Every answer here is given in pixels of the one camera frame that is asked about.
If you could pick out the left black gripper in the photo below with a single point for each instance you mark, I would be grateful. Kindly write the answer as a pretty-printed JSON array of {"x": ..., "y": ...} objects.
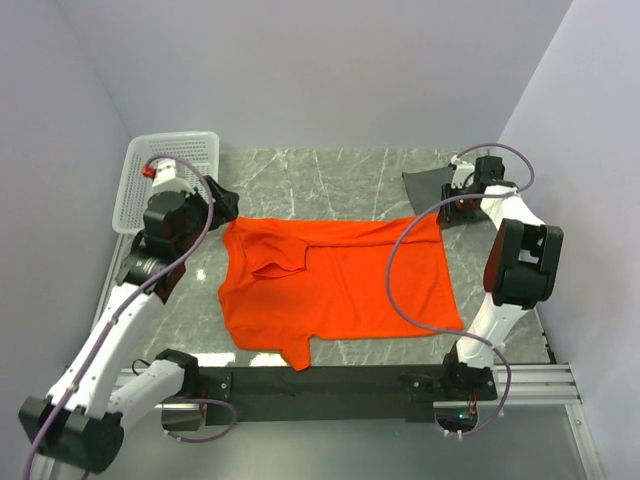
[{"x": 225, "y": 206}]

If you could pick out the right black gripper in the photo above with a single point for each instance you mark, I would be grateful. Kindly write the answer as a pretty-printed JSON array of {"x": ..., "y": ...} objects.
[{"x": 447, "y": 215}]

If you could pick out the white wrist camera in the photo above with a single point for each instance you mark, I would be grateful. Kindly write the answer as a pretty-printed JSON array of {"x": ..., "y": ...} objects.
[
  {"x": 463, "y": 172},
  {"x": 167, "y": 177}
]

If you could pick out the folded dark grey t shirt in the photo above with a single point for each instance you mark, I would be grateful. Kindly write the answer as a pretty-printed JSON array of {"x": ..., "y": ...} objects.
[{"x": 424, "y": 189}]

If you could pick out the orange t shirt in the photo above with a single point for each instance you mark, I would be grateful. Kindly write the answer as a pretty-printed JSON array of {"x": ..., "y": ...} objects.
[{"x": 291, "y": 280}]

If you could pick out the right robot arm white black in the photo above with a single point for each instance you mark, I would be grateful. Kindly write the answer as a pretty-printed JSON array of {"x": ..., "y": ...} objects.
[{"x": 520, "y": 271}]

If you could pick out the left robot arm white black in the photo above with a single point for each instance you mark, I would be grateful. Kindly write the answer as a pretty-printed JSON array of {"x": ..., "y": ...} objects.
[{"x": 83, "y": 419}]

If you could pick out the white perforated plastic basket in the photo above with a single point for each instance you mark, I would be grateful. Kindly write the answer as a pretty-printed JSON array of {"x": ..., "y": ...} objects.
[{"x": 194, "y": 150}]

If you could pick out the aluminium rail frame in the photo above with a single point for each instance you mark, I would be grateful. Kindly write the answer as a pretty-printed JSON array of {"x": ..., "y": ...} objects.
[{"x": 517, "y": 385}]

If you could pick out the black base crossbar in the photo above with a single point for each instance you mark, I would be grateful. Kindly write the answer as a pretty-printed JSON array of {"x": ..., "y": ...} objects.
[{"x": 408, "y": 392}]

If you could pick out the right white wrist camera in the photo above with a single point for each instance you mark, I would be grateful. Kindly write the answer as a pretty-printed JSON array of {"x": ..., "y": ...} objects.
[{"x": 463, "y": 172}]

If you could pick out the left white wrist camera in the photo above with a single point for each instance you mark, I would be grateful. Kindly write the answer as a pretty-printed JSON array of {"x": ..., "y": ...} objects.
[{"x": 167, "y": 177}]

